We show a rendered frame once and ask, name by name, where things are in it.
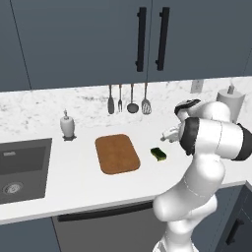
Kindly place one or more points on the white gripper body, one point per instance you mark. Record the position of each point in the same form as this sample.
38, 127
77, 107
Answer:
170, 134

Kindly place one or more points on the white paper towel roll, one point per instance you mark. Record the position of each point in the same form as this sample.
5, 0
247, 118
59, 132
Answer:
230, 100

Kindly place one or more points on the dark blue base cupboard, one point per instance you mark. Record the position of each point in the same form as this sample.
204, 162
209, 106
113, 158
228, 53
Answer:
229, 223
26, 237

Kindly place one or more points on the green sponge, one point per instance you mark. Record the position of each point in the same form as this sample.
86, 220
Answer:
158, 153

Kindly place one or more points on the dark grey sink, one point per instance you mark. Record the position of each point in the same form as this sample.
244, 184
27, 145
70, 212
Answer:
23, 170

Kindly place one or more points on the white wall socket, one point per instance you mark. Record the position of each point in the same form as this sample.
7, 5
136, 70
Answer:
197, 86

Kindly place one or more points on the grey hanging slotted turner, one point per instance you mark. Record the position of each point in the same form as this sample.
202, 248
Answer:
146, 105

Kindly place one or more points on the grey dishwasher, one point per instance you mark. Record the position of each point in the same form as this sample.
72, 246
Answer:
108, 231

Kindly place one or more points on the grey hanging ladle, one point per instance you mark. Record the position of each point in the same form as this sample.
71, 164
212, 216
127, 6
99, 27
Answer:
132, 105

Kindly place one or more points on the grey hanging spatula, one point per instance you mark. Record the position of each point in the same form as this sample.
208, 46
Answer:
111, 103

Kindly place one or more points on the white soap dispenser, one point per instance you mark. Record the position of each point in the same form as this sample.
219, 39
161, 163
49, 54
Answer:
67, 126

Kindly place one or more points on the dark blue cupboard door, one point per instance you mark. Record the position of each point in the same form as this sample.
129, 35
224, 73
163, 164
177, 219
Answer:
11, 49
203, 36
82, 39

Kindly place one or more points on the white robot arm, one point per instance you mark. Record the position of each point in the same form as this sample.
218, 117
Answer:
200, 183

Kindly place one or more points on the grey hanging fork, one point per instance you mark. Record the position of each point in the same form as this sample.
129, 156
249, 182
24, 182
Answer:
120, 98

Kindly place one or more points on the brown wooden cutting board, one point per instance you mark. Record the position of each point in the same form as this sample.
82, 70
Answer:
116, 153

